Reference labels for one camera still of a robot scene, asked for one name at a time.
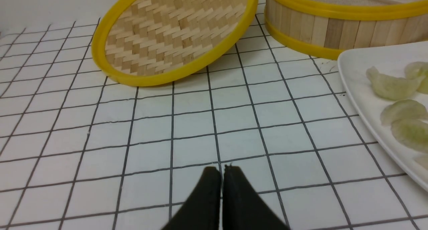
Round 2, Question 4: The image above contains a white square plate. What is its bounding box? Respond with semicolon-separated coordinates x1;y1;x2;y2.
337;41;428;190

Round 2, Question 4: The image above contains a yellow-rimmed bamboo steamer lid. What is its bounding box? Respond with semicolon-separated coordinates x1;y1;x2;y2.
91;0;258;87

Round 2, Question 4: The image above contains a green dumpling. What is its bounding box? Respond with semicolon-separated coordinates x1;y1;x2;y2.
366;67;426;101
405;62;428;94
390;119;428;153
380;99;428;125

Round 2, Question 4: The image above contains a green dumpling middle left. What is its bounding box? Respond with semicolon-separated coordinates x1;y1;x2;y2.
380;99;428;125

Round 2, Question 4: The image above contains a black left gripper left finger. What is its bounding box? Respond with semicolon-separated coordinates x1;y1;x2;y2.
163;166;222;230

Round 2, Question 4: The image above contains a green dumpling top centre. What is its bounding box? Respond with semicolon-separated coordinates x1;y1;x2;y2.
405;62;428;94

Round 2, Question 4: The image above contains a green dumpling far left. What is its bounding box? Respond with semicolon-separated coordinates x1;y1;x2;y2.
366;67;426;101

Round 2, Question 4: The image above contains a yellow-rimmed bamboo steamer basket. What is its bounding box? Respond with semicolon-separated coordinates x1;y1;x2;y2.
264;0;428;60

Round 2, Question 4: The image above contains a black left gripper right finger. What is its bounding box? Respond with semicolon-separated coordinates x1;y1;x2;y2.
223;165;290;230

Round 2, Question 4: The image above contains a green dumpling lower left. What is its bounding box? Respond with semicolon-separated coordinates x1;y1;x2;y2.
390;119;428;153

